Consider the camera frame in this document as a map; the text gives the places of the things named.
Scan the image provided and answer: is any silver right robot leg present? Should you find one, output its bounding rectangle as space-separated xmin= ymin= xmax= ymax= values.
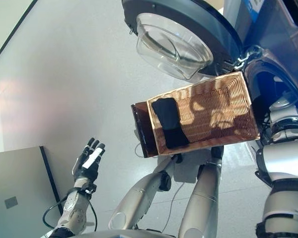
xmin=178 ymin=146 xmax=224 ymax=238

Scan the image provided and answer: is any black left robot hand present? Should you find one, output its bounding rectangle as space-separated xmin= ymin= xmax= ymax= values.
xmin=72 ymin=137 xmax=106 ymax=185

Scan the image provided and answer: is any grey front-load washing machine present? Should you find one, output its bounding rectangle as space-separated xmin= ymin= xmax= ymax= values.
xmin=222 ymin=0 xmax=298 ymax=154

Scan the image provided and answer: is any round washing machine door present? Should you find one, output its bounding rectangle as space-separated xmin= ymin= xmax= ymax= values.
xmin=121 ymin=0 xmax=244 ymax=80

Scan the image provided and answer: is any long black garment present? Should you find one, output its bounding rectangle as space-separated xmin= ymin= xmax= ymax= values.
xmin=151 ymin=97 xmax=191 ymax=150

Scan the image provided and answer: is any blue white machine label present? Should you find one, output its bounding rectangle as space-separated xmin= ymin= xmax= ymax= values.
xmin=247 ymin=0 xmax=264 ymax=19

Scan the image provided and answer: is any silver robot leg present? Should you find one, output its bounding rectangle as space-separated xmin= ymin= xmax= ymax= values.
xmin=178 ymin=146 xmax=224 ymax=238
xmin=108 ymin=157 xmax=182 ymax=231

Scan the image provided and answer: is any grey robot torso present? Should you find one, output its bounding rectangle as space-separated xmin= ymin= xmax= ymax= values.
xmin=76 ymin=229 xmax=164 ymax=238

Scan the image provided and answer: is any rectangular wicker laundry basket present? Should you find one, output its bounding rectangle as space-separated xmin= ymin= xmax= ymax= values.
xmin=147 ymin=71 xmax=261 ymax=157

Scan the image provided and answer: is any grey cabinet panel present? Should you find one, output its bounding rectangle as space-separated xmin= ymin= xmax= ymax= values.
xmin=0 ymin=145 xmax=63 ymax=233

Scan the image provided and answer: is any white floor cable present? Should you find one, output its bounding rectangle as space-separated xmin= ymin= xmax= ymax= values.
xmin=135 ymin=142 xmax=187 ymax=224

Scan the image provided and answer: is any metal door hinge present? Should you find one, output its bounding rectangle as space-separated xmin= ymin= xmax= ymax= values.
xmin=223 ymin=46 xmax=261 ymax=72

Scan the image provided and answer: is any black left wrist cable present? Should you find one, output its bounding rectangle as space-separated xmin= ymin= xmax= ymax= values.
xmin=42 ymin=188 xmax=98 ymax=233

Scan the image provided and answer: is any silver left robot leg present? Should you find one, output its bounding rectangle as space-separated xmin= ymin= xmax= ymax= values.
xmin=108 ymin=157 xmax=182 ymax=231

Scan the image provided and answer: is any brown translucent stool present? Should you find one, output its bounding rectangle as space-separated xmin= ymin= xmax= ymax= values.
xmin=131 ymin=100 xmax=162 ymax=159

